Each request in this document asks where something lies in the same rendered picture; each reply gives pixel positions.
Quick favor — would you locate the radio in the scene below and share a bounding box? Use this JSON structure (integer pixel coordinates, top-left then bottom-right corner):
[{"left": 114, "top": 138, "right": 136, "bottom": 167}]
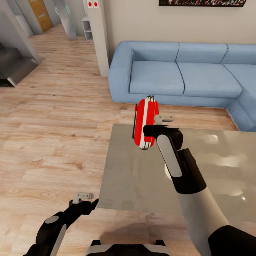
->
[{"left": 132, "top": 95, "right": 159, "bottom": 150}]

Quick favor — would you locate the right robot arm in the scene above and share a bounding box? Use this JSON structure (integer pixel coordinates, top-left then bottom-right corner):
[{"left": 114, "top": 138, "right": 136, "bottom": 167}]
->
[{"left": 143, "top": 114, "right": 256, "bottom": 256}]

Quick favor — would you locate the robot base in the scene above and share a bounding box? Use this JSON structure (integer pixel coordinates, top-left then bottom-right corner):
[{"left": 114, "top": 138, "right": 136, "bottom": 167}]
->
[{"left": 85, "top": 240, "right": 171, "bottom": 256}]

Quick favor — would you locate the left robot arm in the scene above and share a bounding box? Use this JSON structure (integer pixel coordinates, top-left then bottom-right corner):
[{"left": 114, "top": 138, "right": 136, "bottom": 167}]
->
[{"left": 23, "top": 192, "right": 99, "bottom": 256}]

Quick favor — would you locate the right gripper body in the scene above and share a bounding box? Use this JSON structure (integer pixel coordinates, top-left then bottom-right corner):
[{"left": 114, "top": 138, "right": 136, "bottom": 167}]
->
[{"left": 144, "top": 125, "right": 161, "bottom": 138}]

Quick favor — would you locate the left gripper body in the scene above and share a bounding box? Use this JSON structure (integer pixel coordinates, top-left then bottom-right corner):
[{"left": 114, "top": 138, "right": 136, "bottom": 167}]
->
[{"left": 67, "top": 200, "right": 91, "bottom": 222}]

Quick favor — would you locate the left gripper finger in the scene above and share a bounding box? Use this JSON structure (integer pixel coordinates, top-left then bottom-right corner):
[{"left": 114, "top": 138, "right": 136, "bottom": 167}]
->
[{"left": 91, "top": 199, "right": 99, "bottom": 212}]

